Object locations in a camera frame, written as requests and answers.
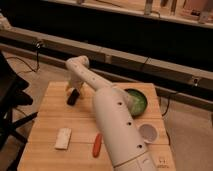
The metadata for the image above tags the black eraser block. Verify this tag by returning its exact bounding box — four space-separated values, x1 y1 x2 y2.
67 89 80 106

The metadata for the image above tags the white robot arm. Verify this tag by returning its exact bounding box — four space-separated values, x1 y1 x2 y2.
66 56 158 171

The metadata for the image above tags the green ceramic bowl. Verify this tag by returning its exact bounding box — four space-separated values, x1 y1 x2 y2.
126 88 148 117

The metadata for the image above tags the white rectangular sponge block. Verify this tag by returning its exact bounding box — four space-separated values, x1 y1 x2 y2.
55 128 72 150

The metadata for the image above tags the orange carrot toy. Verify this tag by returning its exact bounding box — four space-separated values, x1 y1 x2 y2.
92 133 102 158

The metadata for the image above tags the black office chair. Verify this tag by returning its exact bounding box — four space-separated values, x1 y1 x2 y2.
0 51 37 171

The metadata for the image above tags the black cable left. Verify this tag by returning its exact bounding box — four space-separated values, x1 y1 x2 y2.
5 39 45 75

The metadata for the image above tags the black cable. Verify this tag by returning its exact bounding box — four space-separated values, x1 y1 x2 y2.
160 93 173 118
5 39 45 75

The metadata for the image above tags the black cable right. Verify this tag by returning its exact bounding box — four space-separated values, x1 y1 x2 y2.
160 93 173 118

